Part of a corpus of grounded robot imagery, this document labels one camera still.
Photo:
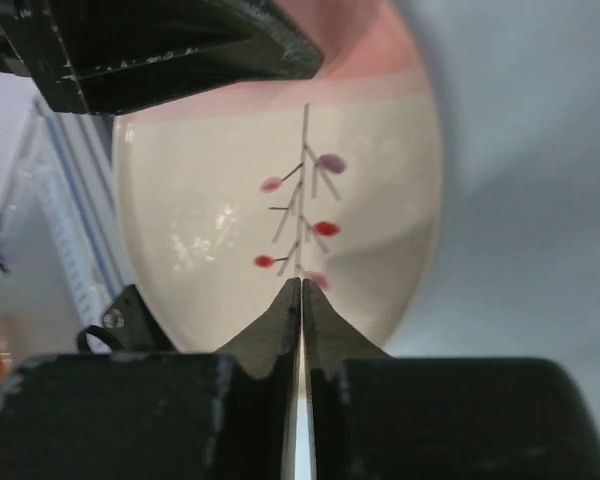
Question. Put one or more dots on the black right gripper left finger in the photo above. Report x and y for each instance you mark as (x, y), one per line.
(230, 414)

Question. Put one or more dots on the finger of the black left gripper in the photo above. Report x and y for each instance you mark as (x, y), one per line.
(114, 57)

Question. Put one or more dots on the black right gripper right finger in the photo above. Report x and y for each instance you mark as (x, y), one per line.
(375, 416)

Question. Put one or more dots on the pink beige leaf plate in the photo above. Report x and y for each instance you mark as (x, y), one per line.
(224, 195)

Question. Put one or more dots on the white slotted cable duct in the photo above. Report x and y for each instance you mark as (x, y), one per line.
(59, 233)

